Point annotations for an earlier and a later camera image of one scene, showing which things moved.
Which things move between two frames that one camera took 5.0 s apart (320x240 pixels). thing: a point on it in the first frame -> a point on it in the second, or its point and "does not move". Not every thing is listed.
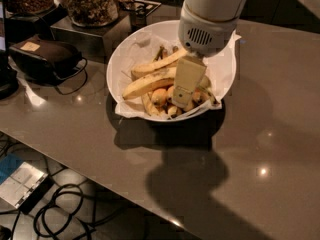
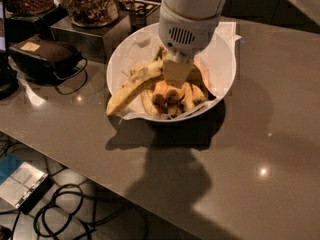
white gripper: [207, 34] -> [190, 34]
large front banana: [167, 76] -> [131, 85]
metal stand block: [95, 43] does not move
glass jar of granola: [92, 5] does not move
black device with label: [44, 61] does not move
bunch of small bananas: [161, 99] does not move
